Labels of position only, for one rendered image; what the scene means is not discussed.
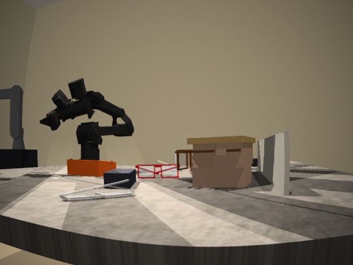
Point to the red glasses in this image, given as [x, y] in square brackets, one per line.
[148, 171]

